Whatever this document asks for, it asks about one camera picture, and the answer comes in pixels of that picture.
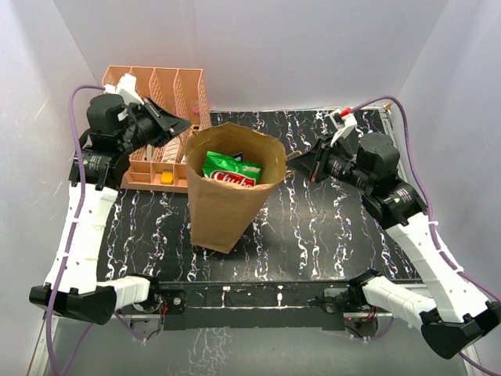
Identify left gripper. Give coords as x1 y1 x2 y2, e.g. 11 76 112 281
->
117 96 190 155

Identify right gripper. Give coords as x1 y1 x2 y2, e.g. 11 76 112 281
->
287 133 374 192

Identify green Chuba chips bag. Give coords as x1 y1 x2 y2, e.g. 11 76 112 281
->
202 151 263 188

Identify brown paper bag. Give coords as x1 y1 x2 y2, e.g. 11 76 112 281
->
186 122 287 254

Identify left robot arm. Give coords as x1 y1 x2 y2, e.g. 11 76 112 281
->
29 94 191 325

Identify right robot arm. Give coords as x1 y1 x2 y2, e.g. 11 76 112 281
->
287 133 500 360

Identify white label cards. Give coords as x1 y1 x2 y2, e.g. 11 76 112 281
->
160 136 185 163

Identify orange plastic file organizer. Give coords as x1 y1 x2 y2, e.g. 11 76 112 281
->
102 65 211 193

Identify yellow sticky note block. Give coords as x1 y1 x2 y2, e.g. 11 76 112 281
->
160 169 174 185

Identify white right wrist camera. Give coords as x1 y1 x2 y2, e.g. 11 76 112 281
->
329 107 357 146

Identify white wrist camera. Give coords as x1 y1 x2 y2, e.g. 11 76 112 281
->
104 74 145 105
329 107 357 146

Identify aluminium table frame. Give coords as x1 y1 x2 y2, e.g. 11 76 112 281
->
29 102 486 376

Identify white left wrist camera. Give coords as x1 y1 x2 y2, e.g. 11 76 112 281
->
104 74 145 105

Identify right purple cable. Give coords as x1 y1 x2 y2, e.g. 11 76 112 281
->
350 96 501 376

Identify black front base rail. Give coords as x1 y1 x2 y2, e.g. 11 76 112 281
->
157 280 348 331

